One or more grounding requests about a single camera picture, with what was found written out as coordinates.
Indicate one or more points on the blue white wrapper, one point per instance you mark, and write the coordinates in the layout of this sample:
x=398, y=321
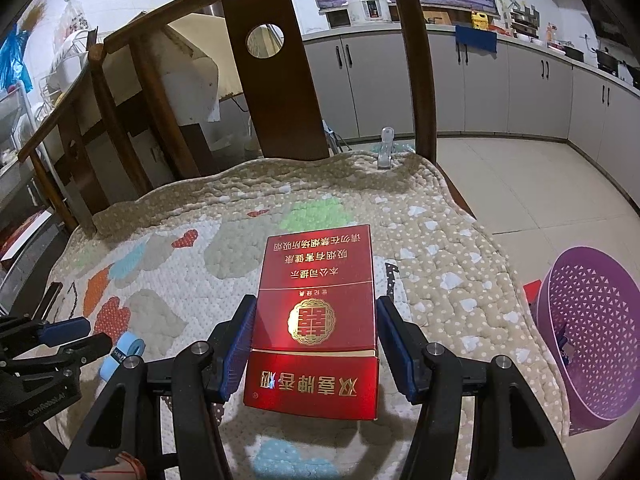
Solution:
x=566, y=349

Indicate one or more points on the red cigarette box gold emblem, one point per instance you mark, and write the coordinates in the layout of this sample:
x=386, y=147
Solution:
x=312, y=280

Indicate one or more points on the black range hood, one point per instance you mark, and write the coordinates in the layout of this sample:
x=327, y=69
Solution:
x=607, y=5

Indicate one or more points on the beige quilted patterned blanket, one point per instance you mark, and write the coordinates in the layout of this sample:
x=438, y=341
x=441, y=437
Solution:
x=450, y=260

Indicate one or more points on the red plastic stool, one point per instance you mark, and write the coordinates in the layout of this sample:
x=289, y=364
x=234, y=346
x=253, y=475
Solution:
x=531, y=291

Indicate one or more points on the grey metal folding frame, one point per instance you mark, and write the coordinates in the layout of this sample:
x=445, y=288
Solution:
x=335, y=137

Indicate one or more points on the white rice cooker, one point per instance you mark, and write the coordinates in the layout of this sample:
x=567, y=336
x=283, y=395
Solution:
x=369, y=6

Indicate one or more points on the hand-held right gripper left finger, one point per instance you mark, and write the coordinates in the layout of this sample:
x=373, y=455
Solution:
x=239, y=347

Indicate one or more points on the yellow oil bottle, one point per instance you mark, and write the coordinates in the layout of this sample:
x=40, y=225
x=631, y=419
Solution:
x=480, y=20

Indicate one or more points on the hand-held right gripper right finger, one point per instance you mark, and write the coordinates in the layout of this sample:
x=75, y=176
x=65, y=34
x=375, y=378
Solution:
x=396, y=347

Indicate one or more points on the white dish rack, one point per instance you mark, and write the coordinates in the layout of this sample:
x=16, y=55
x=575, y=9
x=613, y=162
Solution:
x=67, y=65

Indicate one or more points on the purple perforated plastic basket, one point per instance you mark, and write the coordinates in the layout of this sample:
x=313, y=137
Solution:
x=590, y=310

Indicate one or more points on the blue plastic bag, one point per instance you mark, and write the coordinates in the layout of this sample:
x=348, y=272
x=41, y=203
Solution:
x=12, y=62

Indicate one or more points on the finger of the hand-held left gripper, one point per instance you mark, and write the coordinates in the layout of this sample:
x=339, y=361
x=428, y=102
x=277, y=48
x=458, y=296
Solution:
x=75, y=352
x=65, y=332

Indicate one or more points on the white kitchen base cabinets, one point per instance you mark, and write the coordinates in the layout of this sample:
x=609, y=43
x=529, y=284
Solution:
x=500, y=90

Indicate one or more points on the blue hanging cloth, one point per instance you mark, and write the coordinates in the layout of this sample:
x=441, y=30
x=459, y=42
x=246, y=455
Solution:
x=475, y=39

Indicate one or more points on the dark wooden chair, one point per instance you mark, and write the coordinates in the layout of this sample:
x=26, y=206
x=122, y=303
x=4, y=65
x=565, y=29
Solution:
x=280, y=110

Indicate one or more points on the beige draped cloth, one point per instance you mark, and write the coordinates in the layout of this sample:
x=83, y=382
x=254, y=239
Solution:
x=195, y=65

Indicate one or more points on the countertop utensil rack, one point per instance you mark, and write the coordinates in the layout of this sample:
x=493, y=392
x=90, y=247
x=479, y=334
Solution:
x=524, y=20

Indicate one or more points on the light blue tape roll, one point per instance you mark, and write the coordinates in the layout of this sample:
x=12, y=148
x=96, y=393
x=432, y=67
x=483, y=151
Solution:
x=127, y=347

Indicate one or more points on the grey spring clip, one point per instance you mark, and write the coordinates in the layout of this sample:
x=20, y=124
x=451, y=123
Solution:
x=385, y=150

